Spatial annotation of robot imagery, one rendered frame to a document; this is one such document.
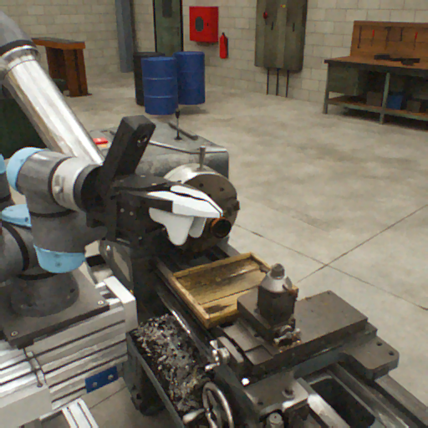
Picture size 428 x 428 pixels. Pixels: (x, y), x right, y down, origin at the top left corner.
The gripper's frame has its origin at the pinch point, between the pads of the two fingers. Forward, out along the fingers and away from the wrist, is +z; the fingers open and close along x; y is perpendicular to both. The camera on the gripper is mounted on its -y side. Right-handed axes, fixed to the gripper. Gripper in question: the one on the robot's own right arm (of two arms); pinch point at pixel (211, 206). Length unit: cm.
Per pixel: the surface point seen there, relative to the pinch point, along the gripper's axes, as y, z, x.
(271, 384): 61, -10, -50
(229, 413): 72, -19, -46
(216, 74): 16, -577, -888
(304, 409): 63, 0, -50
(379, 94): 16, -173, -728
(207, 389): 74, -29, -52
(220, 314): 59, -37, -68
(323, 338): 54, -3, -68
